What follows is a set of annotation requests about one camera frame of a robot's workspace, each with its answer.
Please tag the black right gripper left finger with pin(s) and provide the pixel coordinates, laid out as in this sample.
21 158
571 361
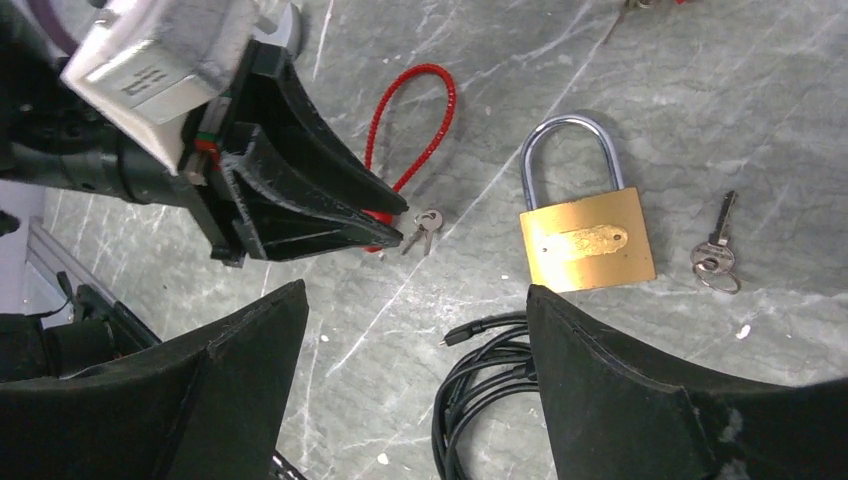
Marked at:
204 405

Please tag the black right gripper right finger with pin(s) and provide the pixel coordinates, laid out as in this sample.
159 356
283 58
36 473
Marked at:
618 408

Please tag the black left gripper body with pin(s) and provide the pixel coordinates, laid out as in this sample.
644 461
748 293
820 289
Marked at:
204 189

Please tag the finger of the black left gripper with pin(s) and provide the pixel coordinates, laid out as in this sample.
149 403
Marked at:
270 96
292 220

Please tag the keys of red lock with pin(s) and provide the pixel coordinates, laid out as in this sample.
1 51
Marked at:
428 223

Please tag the brass padlock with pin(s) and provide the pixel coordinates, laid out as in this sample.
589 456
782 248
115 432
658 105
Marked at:
593 242

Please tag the small key with ring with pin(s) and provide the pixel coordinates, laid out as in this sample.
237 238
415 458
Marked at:
713 261

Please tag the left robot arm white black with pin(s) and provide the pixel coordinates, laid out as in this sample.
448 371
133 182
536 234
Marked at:
50 136

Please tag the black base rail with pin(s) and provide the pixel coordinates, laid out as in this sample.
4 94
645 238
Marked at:
98 332

